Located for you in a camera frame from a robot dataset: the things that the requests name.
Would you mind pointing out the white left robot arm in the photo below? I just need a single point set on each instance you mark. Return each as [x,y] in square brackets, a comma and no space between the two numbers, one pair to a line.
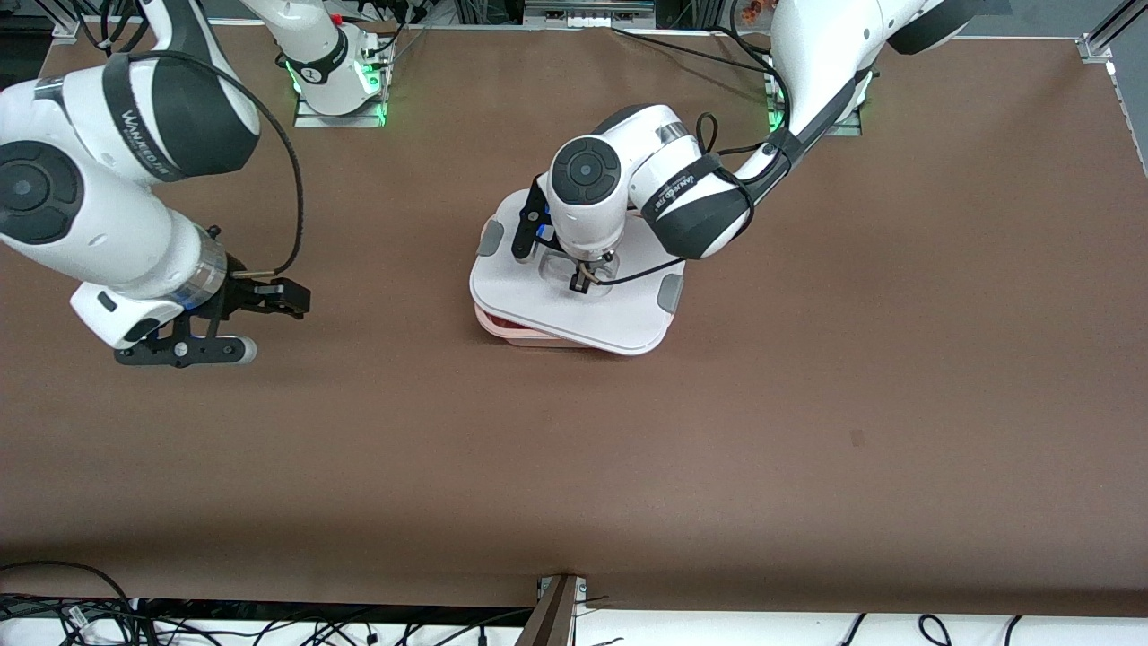
[807,72]

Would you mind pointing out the aluminium frame corner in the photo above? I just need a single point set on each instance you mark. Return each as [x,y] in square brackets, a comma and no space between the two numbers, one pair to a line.
[1099,45]
[65,31]

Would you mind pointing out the brown wooden post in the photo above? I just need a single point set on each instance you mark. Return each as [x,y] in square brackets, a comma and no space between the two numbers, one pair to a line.
[549,619]

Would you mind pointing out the small metal bracket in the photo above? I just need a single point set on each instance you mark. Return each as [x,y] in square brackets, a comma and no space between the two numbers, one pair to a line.
[582,592]

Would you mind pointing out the colourful background items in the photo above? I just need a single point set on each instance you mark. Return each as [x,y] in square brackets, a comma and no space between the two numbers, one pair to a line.
[749,9]

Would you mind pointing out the white lid with grey clips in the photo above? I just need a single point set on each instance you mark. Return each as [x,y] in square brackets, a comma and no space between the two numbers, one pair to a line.
[619,314]

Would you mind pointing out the grey metal device box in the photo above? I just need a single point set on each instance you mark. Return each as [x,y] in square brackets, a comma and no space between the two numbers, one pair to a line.
[592,11]

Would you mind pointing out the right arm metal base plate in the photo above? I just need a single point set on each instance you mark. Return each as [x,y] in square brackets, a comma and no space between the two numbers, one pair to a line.
[309,118]

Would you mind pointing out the pink plastic storage box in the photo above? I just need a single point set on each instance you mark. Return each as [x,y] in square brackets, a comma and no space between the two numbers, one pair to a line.
[529,339]

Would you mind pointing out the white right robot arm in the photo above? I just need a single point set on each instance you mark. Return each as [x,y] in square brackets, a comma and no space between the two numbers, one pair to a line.
[90,224]

